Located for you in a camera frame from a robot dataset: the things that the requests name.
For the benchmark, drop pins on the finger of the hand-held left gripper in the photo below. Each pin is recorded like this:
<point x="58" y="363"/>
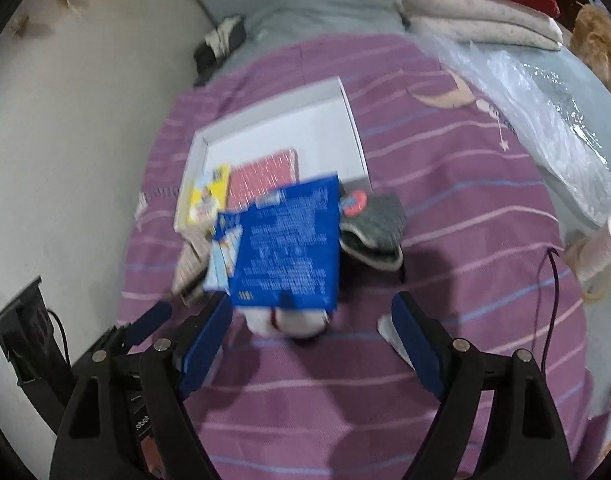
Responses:
<point x="150" y="321"/>

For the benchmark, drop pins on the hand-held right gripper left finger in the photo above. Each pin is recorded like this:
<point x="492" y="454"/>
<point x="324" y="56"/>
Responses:
<point x="205" y="345"/>

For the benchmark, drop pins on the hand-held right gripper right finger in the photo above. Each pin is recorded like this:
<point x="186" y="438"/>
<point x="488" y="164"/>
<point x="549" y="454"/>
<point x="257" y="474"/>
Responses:
<point x="415" y="345"/>

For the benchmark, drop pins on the white clear packet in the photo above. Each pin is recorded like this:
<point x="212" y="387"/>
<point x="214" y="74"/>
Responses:
<point x="393" y="335"/>

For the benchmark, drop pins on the blue eye mask packet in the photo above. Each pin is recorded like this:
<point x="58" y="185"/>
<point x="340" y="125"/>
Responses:
<point x="221" y="255"/>
<point x="290" y="240"/>

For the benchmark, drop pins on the white cardboard box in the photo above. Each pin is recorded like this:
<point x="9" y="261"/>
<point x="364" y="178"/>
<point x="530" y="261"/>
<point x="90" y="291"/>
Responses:
<point x="305" y="130"/>

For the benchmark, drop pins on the white and black plush toy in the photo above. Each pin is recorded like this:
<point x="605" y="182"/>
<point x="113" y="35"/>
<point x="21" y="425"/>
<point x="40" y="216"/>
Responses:
<point x="290" y="322"/>

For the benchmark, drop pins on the grey plaid cap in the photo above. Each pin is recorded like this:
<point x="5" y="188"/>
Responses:
<point x="380" y="220"/>

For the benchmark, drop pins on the yellow packet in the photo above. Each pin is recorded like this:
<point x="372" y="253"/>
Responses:
<point x="208" y="195"/>

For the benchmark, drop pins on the pink patterned packet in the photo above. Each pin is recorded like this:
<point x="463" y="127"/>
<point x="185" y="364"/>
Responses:
<point x="265" y="177"/>

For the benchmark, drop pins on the purple striped blanket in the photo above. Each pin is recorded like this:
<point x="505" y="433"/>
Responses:
<point x="435" y="160"/>

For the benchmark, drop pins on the white paper roll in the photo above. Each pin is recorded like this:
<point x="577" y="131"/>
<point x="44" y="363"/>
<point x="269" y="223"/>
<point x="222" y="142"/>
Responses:
<point x="603" y="250"/>

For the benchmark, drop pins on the clear plastic bag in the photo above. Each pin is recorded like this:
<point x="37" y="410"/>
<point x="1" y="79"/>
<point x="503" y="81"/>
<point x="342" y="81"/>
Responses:
<point x="545" y="110"/>

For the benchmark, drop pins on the black and white cloth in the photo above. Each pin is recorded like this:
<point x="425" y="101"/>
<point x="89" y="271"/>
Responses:
<point x="220" y="42"/>

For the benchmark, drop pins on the white dotted folded quilt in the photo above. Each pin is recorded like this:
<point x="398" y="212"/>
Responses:
<point x="465" y="10"/>

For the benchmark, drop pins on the grey-blue bed sheet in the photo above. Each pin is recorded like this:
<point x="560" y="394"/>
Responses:
<point x="325" y="10"/>

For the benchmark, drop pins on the tan plush toy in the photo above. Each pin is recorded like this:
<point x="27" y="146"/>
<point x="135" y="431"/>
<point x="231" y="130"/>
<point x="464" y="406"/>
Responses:
<point x="598" y="40"/>

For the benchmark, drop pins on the black wall device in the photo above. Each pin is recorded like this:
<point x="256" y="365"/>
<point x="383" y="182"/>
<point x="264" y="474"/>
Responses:
<point x="23" y="330"/>

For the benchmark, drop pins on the gold wall ornament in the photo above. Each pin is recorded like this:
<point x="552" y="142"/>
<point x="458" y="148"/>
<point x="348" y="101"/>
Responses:
<point x="68" y="0"/>
<point x="23" y="27"/>

